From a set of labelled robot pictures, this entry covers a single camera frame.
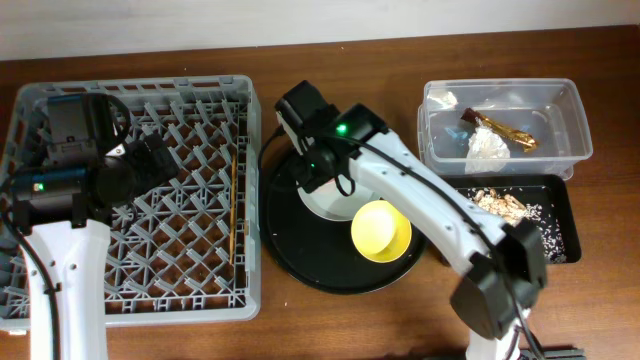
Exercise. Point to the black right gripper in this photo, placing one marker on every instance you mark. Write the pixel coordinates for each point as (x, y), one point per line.
(316, 170)

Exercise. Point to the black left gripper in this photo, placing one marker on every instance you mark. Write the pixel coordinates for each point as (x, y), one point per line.
(151, 163)

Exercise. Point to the pale grey plate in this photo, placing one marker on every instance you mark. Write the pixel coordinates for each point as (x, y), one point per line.
(328, 203)

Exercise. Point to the wooden chopstick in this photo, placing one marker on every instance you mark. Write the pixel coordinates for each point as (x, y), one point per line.
(233, 216)

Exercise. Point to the yellow bowl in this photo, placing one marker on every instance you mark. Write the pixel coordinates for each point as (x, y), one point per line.
(381, 233)

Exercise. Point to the white tissue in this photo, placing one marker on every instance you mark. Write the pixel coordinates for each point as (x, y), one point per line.
(487, 152)

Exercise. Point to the food scraps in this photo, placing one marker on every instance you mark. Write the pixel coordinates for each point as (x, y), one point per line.
(513, 211)

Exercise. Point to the gold brown snack wrapper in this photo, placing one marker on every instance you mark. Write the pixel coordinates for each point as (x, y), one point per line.
(526, 140)

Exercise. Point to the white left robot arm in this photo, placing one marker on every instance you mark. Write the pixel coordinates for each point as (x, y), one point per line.
(60, 214)

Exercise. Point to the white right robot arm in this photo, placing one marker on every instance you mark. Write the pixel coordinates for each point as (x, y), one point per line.
(350, 157)

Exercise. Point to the grey dishwasher rack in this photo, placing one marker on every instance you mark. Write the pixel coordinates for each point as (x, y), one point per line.
(168, 259)

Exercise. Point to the round black tray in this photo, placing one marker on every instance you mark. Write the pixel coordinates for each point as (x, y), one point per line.
(318, 252)

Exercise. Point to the clear plastic bin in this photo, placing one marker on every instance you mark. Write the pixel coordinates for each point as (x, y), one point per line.
(549, 109)

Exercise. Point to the black rectangular tray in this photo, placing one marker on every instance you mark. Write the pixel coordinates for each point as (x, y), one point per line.
(548, 204)

